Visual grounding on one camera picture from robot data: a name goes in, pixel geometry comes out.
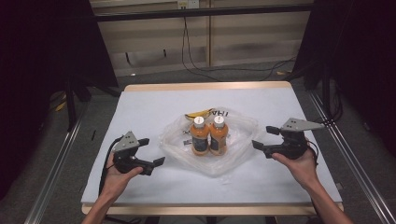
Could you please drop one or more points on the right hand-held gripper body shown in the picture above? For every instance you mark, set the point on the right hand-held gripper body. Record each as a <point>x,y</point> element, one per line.
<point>294,146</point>

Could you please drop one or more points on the small black floor object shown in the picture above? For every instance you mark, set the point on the small black floor object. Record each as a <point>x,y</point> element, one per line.
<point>93,135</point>

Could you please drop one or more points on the black metal stand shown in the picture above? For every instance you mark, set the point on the black metal stand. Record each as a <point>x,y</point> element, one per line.
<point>71,102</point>
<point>326,93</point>

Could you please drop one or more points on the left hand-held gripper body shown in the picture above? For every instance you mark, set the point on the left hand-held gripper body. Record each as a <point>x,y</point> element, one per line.
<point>126,155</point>

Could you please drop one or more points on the white wall socket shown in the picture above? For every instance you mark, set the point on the white wall socket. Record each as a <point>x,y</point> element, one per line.
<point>188,3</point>

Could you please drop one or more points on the white table cover sheet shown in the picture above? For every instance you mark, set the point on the white table cover sheet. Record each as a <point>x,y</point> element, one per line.
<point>149,102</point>

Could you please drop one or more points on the black curtain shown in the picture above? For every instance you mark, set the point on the black curtain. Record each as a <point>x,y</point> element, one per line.
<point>358,46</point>
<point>46,62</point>

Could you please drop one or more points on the orange juice bottle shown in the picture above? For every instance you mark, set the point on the orange juice bottle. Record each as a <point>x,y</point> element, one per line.
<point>219,137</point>
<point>199,137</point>

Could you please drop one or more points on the clear plastic bag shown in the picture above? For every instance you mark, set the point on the clear plastic bag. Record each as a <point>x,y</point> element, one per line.
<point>239,143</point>

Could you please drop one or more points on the yellow tape strip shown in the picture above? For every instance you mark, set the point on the yellow tape strip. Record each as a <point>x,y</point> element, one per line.
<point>61,106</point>

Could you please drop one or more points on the person's right hand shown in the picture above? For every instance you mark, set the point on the person's right hand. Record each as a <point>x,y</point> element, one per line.
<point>303,169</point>

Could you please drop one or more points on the person's left hand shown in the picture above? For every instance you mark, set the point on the person's left hand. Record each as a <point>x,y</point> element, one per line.
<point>116,182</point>

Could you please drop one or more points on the yellow banana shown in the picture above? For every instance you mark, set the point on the yellow banana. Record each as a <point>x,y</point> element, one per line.
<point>197,114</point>

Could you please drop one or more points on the aluminium floor rail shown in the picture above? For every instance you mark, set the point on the aluminium floor rail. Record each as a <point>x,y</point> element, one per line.
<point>361,177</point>
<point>53,174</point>

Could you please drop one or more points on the black horizontal bar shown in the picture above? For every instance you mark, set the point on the black horizontal bar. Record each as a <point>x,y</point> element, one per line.
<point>202,12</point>

